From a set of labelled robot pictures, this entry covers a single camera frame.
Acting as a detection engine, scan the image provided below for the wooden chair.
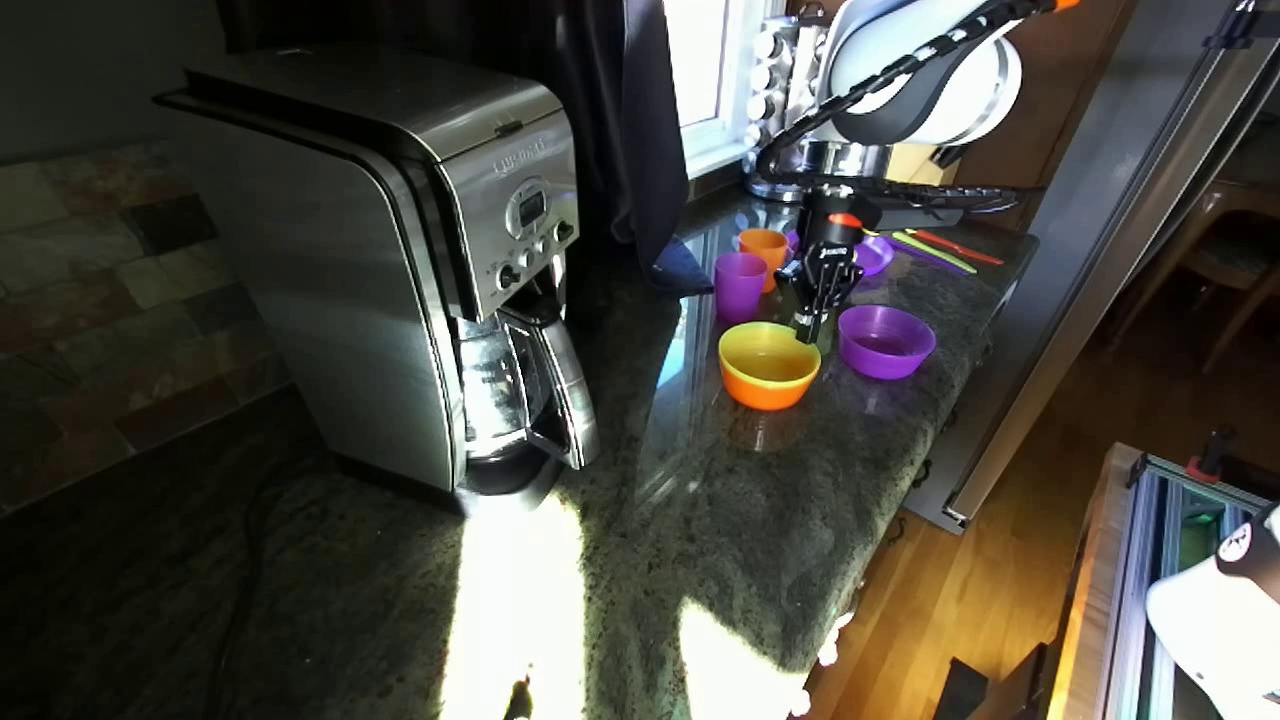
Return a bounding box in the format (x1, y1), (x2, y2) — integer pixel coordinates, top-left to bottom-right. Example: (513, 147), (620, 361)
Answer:
(1170, 175), (1280, 380)

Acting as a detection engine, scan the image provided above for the glass coffee carafe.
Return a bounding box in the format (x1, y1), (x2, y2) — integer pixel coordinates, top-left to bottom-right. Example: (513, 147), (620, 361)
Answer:
(455, 282), (605, 498)

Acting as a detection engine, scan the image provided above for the orange plastic bowl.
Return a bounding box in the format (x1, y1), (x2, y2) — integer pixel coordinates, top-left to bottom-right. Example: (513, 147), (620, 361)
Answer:
(711, 315), (822, 414)

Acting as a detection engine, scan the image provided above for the metal frame cart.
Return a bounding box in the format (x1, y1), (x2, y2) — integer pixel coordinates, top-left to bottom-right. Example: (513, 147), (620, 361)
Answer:
(1043, 441), (1280, 720)

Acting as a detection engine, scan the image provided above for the metal spice rack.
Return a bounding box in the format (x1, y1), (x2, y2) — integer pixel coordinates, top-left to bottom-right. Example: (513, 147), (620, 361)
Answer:
(739, 12), (818, 205)

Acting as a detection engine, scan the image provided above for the orange plastic utensil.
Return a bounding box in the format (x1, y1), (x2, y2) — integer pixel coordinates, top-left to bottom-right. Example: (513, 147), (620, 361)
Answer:
(906, 222), (1006, 271)

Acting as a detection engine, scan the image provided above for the green plastic utensil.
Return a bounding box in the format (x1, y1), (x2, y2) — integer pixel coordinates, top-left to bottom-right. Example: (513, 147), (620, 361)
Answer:
(887, 228), (984, 278)

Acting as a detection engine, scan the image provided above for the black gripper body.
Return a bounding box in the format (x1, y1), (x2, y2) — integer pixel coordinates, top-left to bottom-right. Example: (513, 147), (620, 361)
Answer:
(797, 196), (871, 288)

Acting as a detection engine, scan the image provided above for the white rounded object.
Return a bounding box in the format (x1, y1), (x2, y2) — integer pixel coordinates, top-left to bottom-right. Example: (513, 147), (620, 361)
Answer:
(1144, 505), (1280, 720)

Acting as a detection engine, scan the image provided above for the purple plastic bowl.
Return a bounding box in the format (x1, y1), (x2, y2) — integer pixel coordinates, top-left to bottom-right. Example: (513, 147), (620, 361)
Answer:
(830, 301), (940, 383)

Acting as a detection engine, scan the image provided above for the stainless steel coffee maker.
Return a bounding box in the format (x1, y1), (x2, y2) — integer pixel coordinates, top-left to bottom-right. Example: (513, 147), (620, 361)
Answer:
(150, 44), (605, 518)

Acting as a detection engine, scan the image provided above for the grey metal appliance panel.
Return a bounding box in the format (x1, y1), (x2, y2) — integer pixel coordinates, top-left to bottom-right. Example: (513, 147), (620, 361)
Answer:
(906, 0), (1280, 536)

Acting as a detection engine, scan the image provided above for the purple plastic cup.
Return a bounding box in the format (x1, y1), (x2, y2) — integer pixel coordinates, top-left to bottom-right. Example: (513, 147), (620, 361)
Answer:
(711, 250), (774, 327)

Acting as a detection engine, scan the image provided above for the window with white frame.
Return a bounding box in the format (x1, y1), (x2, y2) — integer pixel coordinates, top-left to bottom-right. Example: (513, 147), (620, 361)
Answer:
(658, 0), (781, 182)

